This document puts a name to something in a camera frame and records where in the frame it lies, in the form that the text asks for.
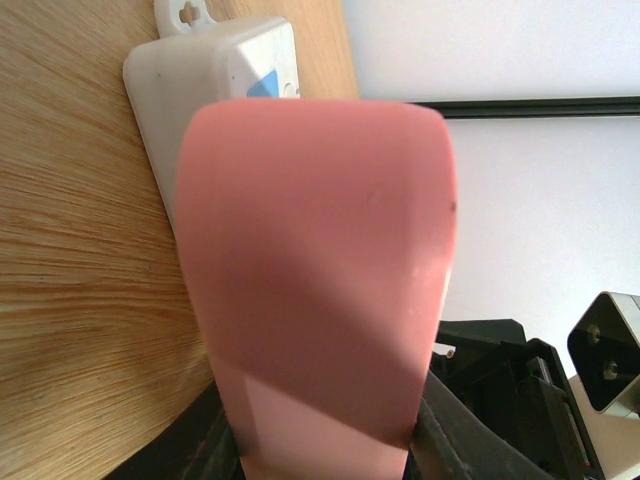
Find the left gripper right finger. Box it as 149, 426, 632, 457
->
407, 374, 550, 480

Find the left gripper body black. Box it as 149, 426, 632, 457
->
430, 319, 604, 479

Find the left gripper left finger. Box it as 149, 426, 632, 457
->
106, 384, 240, 479

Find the pink triangular socket adapter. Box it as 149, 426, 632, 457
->
174, 99, 457, 479

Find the white power strip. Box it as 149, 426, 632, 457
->
123, 0, 300, 218

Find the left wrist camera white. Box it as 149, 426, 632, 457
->
567, 291, 639, 420

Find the black frame rail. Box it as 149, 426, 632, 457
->
413, 96, 639, 120

